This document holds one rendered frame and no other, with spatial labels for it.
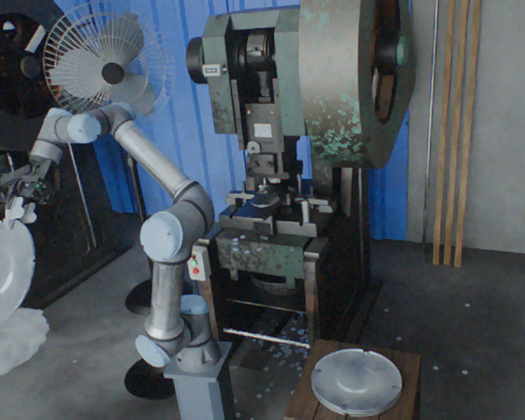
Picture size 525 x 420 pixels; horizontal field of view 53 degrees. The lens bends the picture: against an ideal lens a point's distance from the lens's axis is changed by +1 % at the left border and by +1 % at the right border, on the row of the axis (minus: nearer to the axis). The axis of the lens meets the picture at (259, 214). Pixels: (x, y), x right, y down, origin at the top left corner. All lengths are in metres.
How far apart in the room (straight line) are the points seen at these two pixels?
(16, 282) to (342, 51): 1.09
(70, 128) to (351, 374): 1.16
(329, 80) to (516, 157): 1.81
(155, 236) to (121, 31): 1.38
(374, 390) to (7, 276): 1.14
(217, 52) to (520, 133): 1.80
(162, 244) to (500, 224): 2.40
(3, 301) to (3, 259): 0.11
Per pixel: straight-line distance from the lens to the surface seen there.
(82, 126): 1.48
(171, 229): 1.32
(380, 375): 1.84
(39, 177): 1.53
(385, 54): 1.88
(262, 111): 2.06
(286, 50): 1.93
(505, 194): 3.29
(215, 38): 2.04
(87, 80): 2.58
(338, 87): 1.59
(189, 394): 1.85
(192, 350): 1.76
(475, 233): 3.40
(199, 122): 3.65
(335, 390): 1.79
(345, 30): 1.58
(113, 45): 2.55
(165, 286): 1.46
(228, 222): 2.23
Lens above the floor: 1.58
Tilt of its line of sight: 23 degrees down
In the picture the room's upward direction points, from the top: 6 degrees counter-clockwise
